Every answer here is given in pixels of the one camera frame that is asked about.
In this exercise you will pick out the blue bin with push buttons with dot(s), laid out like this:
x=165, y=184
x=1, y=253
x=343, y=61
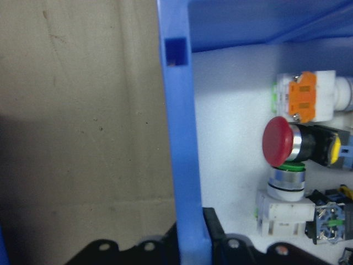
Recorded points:
x=182, y=138

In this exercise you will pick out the green push button white block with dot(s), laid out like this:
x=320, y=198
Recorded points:
x=286, y=179

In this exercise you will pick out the black blue contact block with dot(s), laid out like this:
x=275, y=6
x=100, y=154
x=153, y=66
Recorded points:
x=328, y=218

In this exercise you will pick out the red mushroom push button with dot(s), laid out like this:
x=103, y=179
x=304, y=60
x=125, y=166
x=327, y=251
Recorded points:
x=277, y=142

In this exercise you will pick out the white foam liner under buttons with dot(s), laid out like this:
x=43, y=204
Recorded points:
x=229, y=124

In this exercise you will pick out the yellow push button black bezel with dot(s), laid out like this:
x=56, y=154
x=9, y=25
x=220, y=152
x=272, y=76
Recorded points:
x=335, y=150

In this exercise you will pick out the white orange switch block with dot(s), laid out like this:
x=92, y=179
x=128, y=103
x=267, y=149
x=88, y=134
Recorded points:
x=303, y=96

